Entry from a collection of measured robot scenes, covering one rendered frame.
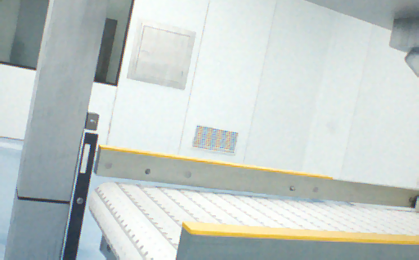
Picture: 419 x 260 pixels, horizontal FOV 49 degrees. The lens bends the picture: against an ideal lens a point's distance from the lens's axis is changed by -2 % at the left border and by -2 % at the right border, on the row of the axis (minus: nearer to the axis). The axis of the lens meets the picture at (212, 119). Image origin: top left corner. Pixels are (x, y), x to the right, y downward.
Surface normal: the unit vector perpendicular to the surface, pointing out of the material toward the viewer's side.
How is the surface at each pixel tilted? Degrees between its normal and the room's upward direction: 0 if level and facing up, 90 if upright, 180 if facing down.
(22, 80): 90
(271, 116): 90
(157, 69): 90
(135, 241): 51
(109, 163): 90
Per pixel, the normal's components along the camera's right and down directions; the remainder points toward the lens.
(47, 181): 0.42, 0.14
